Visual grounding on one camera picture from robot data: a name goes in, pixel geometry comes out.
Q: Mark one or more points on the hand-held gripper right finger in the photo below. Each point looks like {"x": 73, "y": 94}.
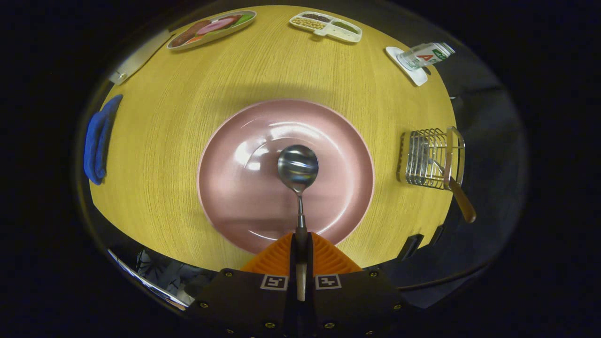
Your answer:
{"x": 347, "y": 300}

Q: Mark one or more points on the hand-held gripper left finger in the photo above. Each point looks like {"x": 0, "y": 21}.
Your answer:
{"x": 253, "y": 300}

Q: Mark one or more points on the pink round plate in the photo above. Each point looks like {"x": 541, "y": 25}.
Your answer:
{"x": 244, "y": 197}

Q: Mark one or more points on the blue cloth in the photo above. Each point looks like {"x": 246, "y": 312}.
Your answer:
{"x": 96, "y": 141}

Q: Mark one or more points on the white square coaster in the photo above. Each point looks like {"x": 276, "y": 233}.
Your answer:
{"x": 418, "y": 76}

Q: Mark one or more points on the white plastic bottle green cap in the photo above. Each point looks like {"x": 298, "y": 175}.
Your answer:
{"x": 425, "y": 56}

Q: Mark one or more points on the white oval food plate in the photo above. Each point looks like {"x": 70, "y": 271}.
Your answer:
{"x": 211, "y": 38}

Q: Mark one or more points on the white toaster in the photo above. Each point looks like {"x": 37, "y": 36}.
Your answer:
{"x": 141, "y": 58}

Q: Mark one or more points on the orange carrot piece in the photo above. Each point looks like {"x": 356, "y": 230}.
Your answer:
{"x": 193, "y": 40}

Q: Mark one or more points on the white divided bean tray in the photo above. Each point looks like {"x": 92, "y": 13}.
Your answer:
{"x": 335, "y": 32}

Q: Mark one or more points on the large brown meat piece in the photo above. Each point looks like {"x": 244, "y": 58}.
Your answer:
{"x": 190, "y": 32}

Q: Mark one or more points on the pink ham slice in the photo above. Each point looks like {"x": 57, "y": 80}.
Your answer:
{"x": 213, "y": 26}

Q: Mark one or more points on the green vegetable piece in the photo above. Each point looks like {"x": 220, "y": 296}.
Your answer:
{"x": 244, "y": 19}

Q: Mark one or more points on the small brown meat piece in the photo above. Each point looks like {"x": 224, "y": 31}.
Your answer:
{"x": 230, "y": 19}

